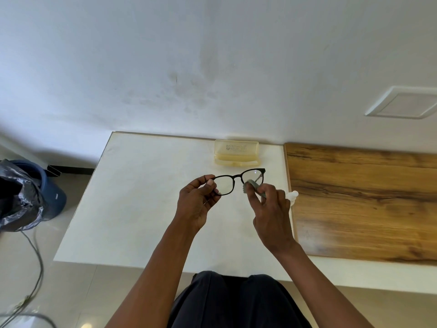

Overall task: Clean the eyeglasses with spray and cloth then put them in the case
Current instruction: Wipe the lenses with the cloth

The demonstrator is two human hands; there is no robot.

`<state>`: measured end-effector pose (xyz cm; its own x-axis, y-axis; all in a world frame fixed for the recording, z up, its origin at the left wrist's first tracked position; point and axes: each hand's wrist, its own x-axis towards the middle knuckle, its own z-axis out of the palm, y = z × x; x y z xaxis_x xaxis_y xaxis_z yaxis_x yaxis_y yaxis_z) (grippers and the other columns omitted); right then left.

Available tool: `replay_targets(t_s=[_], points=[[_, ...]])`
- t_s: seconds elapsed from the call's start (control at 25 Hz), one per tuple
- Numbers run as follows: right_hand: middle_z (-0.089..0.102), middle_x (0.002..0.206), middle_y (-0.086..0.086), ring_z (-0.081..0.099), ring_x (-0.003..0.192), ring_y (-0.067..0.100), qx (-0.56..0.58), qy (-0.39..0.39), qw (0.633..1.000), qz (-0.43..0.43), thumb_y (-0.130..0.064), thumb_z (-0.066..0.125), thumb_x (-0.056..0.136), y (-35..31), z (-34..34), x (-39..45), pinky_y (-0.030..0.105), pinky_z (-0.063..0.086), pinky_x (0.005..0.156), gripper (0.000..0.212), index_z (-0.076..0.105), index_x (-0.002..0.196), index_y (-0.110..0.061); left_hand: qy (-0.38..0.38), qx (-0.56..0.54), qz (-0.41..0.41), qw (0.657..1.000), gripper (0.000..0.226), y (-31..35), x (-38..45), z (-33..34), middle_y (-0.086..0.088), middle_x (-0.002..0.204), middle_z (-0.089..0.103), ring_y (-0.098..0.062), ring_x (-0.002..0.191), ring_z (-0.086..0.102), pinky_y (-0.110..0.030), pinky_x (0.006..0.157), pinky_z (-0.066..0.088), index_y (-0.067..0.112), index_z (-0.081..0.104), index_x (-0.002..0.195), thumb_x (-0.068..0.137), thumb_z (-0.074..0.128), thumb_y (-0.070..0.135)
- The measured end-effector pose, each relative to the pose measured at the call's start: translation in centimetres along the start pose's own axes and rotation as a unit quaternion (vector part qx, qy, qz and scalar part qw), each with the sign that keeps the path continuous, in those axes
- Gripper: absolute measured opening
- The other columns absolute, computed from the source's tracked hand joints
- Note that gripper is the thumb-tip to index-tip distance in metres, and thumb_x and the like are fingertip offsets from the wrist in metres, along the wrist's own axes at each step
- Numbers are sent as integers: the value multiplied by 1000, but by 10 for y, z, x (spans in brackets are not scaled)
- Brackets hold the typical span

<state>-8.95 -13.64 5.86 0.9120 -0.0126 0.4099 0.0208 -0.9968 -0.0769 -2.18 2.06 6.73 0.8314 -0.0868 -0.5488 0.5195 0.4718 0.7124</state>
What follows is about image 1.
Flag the person's left hand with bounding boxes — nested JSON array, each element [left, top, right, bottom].
[[172, 174, 222, 233]]

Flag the person's right hand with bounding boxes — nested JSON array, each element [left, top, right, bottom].
[[246, 183, 296, 254]]

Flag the grey cleaning cloth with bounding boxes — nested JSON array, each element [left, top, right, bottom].
[[242, 179, 267, 199]]

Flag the black framed eyeglasses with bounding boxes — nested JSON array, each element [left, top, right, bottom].
[[204, 168, 266, 197]]

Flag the person's left forearm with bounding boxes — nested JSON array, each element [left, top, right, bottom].
[[105, 219, 201, 328]]

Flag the person's right forearm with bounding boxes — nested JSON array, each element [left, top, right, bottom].
[[272, 240, 375, 328]]

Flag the yellow translucent glasses case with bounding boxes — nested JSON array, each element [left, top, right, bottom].
[[214, 139, 261, 168]]

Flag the person's dark trousers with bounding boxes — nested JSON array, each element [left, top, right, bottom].
[[167, 271, 312, 328]]

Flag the brown wooden board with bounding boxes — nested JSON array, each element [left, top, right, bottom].
[[284, 142, 437, 264]]

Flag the blue plastic bin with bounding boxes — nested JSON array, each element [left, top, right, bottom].
[[12, 160, 68, 221]]

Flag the black garbage bag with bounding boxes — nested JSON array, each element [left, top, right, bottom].
[[0, 159, 49, 233]]

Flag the white wall plate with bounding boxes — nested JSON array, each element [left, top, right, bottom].
[[364, 85, 437, 120]]

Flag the grey cable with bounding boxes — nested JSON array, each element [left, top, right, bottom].
[[0, 230, 57, 328]]

